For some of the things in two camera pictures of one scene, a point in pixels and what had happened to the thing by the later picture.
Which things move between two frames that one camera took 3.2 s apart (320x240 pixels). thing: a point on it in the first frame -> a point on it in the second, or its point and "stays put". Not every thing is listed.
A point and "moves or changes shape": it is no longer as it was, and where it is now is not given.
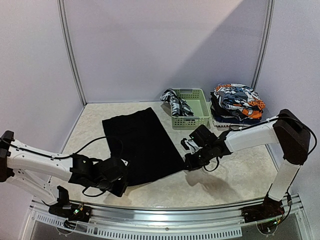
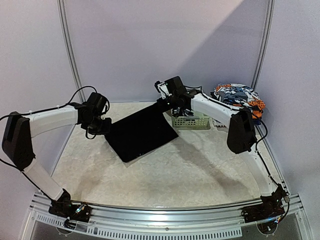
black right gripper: x=191 y=161 -> x=163 y=103
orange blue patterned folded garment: x=240 y=98 stays put
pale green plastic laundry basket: x=195 y=99 stays put
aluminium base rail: x=222 y=222 stays put
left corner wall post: x=62 y=13 stays put
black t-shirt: x=140 y=139 moves or changes shape
